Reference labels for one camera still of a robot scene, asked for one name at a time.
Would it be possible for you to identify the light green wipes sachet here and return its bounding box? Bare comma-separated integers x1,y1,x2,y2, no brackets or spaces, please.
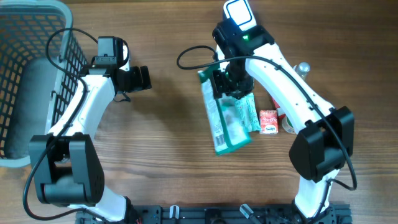
234,93,261,132

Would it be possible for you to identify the red snack stick packet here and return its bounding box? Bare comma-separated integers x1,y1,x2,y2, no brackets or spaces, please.
272,98,285,120

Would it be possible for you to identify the green 3M gloves package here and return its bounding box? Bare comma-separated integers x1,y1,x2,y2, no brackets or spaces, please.
198,65,252,156

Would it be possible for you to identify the small red patterned box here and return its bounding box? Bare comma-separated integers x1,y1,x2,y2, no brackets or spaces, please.
259,110,279,134

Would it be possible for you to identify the green lid white jar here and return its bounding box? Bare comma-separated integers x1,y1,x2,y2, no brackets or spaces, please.
281,116,295,134

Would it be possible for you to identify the yellow liquid bottle silver cap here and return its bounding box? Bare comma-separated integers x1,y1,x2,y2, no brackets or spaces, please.
294,62,310,80

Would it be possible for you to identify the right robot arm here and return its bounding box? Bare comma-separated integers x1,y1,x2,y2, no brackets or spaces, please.
212,21,358,223

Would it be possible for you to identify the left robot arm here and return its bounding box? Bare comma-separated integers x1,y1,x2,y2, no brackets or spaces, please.
22,65,152,223

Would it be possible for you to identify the white barcode scanner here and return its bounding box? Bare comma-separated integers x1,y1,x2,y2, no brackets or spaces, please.
223,0,257,31

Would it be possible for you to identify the dark grey mesh basket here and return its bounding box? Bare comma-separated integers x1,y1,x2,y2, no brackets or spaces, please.
1,1,87,168

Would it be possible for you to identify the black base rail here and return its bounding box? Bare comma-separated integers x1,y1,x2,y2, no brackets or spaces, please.
75,203,353,224

